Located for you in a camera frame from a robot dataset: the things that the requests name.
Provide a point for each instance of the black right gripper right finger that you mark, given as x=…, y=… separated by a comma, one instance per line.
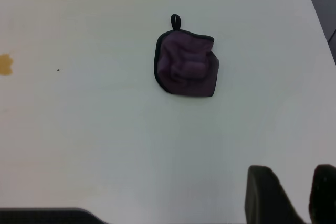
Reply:
x=324, y=195

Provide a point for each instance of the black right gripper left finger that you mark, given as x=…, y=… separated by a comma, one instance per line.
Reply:
x=262, y=197

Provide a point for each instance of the purple cloth with black trim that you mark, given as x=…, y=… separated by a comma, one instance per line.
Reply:
x=183, y=64

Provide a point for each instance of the brown coffee spill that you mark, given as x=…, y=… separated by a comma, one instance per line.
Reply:
x=5, y=64

